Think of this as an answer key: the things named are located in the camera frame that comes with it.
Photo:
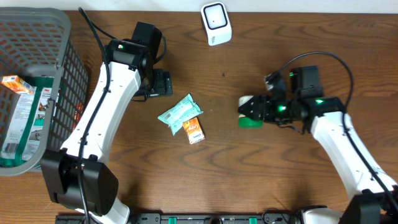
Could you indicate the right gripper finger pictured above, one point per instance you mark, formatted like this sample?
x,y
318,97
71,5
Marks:
x,y
255,114
251,101

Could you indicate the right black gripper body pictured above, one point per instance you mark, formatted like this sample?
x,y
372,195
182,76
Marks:
x,y
280,110

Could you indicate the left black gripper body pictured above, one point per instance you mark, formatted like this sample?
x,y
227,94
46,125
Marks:
x,y
161,87

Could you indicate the green lid white jar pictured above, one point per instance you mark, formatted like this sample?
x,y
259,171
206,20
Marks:
x,y
243,120

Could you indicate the teal wet wipes packet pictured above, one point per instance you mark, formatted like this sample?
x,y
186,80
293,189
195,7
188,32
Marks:
x,y
183,111

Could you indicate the small orange snack box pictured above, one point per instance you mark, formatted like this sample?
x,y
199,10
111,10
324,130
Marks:
x,y
193,130

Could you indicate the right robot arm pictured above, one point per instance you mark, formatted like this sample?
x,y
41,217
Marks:
x,y
372,193

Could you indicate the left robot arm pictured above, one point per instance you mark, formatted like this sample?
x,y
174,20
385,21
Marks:
x,y
77,175

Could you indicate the white barcode scanner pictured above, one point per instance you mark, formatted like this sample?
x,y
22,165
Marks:
x,y
216,23

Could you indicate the grey plastic shopping basket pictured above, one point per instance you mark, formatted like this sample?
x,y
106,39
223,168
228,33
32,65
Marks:
x,y
35,42

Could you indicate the green white 3M package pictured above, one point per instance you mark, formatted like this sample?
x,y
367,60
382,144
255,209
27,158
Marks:
x,y
27,123

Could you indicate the orange box in basket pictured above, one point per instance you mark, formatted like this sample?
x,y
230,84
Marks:
x,y
17,85

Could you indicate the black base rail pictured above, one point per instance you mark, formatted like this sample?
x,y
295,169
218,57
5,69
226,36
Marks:
x,y
269,217

